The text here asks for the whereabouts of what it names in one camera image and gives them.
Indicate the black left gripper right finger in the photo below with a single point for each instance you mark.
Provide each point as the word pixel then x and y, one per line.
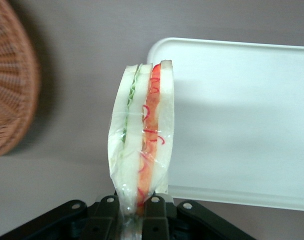
pixel 154 215

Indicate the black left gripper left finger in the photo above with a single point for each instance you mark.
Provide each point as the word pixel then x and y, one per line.
pixel 105 215

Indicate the triangle sandwich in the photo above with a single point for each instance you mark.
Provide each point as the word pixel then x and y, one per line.
pixel 141 140

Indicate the cream plastic tray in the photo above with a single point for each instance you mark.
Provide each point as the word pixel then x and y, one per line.
pixel 241 125

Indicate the brown round wicker basket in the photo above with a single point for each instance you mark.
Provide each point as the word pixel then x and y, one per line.
pixel 9 82

